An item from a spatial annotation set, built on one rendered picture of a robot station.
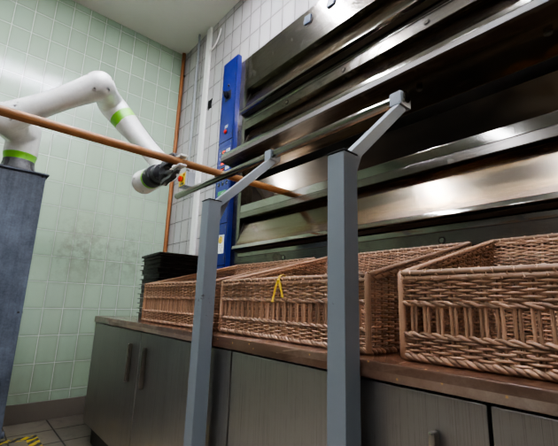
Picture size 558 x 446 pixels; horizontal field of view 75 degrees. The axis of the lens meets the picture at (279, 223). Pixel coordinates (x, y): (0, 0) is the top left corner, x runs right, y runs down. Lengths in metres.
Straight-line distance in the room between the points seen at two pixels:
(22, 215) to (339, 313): 1.53
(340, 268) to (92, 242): 2.11
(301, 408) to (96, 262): 1.99
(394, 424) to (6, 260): 1.60
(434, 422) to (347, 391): 0.13
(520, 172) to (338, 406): 0.82
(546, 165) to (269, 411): 0.92
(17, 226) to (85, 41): 1.55
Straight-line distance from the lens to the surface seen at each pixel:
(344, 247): 0.65
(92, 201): 2.64
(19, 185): 1.92
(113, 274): 2.62
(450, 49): 1.25
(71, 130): 1.37
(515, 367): 0.63
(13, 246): 1.88
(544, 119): 1.22
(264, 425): 0.91
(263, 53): 2.29
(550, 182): 1.16
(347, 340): 0.65
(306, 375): 0.79
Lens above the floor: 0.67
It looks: 12 degrees up
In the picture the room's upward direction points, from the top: 2 degrees clockwise
